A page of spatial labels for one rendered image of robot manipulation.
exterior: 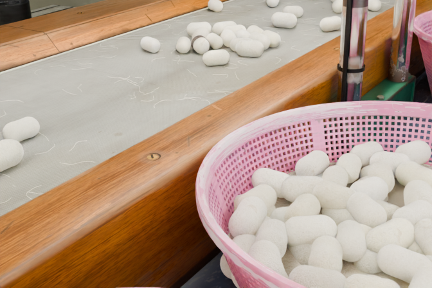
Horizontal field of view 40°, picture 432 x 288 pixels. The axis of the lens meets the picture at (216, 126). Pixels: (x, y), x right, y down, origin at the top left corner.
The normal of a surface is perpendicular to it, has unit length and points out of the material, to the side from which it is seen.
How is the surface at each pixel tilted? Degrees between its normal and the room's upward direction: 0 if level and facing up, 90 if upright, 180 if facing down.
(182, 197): 90
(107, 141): 0
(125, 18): 45
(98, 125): 0
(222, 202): 72
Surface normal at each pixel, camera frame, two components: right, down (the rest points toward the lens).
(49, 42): 0.56, -0.51
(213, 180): 0.92, -0.23
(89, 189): -0.03, -0.92
